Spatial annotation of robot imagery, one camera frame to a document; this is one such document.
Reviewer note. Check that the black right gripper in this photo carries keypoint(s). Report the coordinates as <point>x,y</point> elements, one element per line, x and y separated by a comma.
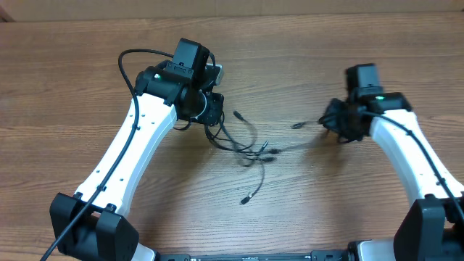
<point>329,122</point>

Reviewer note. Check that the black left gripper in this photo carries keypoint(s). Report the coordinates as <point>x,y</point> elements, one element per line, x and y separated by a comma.
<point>213,114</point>

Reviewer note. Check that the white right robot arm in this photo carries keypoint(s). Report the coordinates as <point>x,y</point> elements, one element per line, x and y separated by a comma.
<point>433,227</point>

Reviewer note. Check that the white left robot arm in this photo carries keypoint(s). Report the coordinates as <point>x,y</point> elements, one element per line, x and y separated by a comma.
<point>92,223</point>

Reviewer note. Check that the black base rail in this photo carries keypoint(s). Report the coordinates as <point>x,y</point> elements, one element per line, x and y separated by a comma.
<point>315,255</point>

